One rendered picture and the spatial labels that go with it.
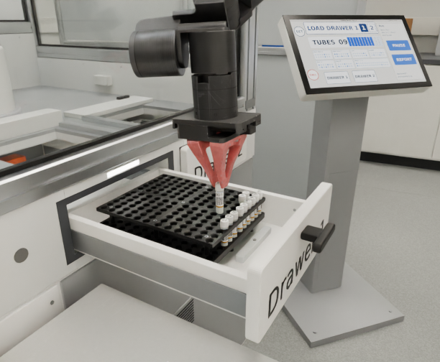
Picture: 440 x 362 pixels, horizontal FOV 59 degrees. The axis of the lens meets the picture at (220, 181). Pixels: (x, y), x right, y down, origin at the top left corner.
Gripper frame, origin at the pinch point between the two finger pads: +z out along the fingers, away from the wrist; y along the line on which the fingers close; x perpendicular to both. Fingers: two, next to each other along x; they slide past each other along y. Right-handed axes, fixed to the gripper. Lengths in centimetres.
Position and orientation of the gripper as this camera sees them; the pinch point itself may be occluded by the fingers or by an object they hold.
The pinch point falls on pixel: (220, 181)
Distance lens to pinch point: 53.9
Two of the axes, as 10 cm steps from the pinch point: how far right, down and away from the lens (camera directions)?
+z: 0.5, 9.3, 3.6
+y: -8.6, -1.4, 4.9
